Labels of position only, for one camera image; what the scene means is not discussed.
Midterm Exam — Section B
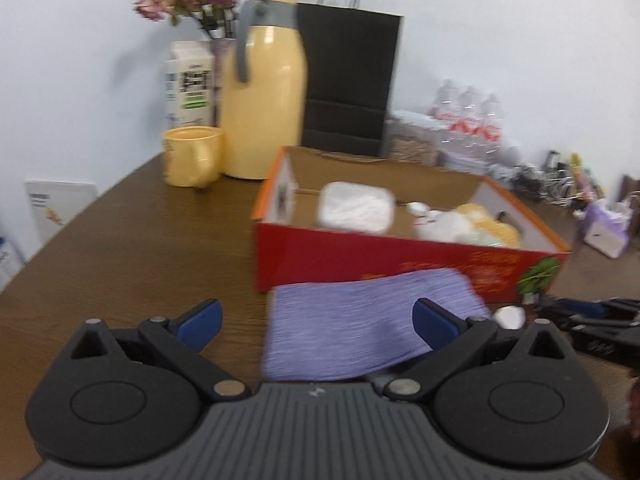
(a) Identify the white milk carton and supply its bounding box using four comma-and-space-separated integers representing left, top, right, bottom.
165, 41, 217, 131

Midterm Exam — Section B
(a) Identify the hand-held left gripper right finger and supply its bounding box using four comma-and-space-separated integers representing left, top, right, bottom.
382, 298, 566, 402

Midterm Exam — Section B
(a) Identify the white paper sign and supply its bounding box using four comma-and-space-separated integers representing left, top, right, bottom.
25, 180, 98, 241

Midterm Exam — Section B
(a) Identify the clear container of white beads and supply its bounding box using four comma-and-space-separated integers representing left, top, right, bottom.
316, 181, 394, 233

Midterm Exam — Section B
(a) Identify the yellow mug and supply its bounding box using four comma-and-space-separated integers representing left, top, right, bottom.
161, 126, 225, 188

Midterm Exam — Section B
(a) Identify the yellow snack packet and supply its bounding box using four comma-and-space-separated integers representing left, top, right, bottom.
569, 152, 603, 201

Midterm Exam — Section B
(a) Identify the purple tissue pack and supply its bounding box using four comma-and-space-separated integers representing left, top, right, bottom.
582, 200, 632, 259

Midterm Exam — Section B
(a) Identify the dried pink flower bouquet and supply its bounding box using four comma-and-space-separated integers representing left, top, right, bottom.
105, 0, 293, 41

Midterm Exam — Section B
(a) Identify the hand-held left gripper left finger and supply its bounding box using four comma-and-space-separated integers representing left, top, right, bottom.
70, 298, 252, 402

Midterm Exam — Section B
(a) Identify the red cardboard box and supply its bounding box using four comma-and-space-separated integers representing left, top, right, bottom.
250, 146, 572, 306

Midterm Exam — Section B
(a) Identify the yellow white plush toy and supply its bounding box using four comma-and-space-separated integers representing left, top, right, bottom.
406, 201, 522, 250

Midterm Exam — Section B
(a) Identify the black paper bag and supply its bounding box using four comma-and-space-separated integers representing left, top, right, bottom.
296, 0, 405, 158

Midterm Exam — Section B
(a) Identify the yellow thermos jug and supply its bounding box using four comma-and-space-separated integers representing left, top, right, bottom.
218, 0, 308, 180

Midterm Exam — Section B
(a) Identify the clear food container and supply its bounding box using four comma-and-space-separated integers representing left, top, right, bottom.
382, 110, 443, 167

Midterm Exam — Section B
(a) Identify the small white bottle cap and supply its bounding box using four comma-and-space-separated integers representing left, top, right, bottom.
494, 305, 527, 331

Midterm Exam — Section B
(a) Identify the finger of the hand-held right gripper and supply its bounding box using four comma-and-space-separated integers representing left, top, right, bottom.
550, 298, 640, 317
536, 310, 636, 331

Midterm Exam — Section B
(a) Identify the purple cloth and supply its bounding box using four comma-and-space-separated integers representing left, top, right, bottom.
261, 268, 493, 382

